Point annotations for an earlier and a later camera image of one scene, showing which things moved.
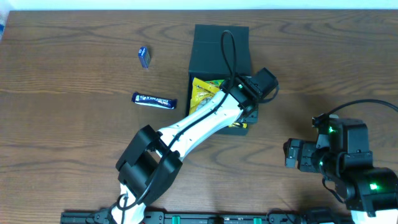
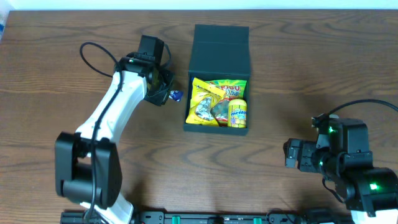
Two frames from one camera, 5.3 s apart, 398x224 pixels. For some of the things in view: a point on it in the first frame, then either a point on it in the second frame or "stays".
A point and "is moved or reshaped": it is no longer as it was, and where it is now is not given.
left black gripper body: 252,115 -> 160,92
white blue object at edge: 3,18 stays
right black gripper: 292,154 stays
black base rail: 104,216 stays
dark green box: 219,52 stays
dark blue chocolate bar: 140,99 is moved or reshaped
